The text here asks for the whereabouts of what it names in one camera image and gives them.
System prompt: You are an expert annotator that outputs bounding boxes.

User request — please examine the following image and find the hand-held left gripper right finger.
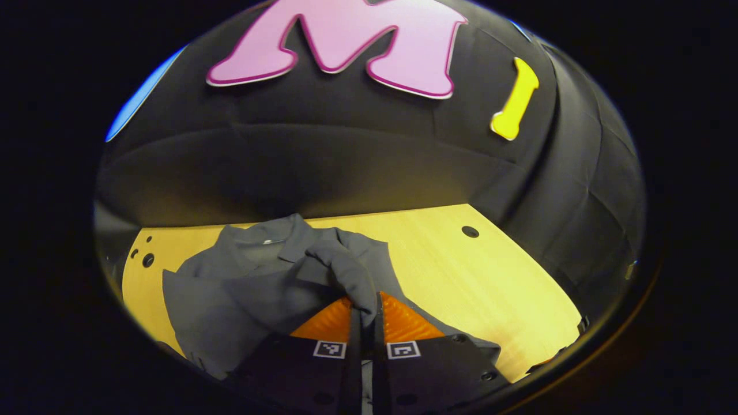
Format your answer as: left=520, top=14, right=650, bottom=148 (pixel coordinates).
left=372, top=291, right=511, bottom=415

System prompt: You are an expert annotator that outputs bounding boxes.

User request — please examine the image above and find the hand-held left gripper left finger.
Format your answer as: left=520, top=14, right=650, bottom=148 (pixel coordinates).
left=228, top=297, right=363, bottom=415

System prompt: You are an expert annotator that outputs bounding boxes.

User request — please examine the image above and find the grey long-sleeved shirt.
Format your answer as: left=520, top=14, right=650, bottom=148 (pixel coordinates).
left=161, top=213, right=502, bottom=381

